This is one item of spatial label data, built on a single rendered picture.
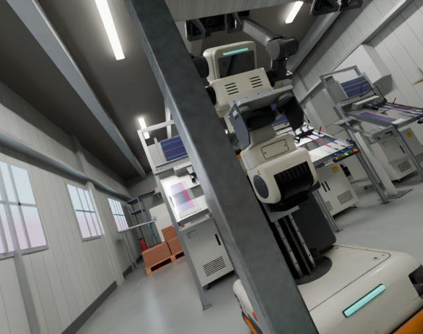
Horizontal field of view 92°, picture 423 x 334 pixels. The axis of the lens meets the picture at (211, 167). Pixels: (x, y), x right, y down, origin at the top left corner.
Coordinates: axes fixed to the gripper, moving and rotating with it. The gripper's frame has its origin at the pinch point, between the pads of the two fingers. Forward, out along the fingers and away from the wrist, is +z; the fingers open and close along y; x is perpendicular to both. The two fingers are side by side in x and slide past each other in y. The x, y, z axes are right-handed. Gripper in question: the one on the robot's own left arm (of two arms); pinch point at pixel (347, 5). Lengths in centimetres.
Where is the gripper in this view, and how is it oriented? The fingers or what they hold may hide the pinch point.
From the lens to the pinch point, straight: 88.8
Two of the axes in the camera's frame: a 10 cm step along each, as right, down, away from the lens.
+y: 9.1, -3.3, 2.6
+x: 0.0, 6.2, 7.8
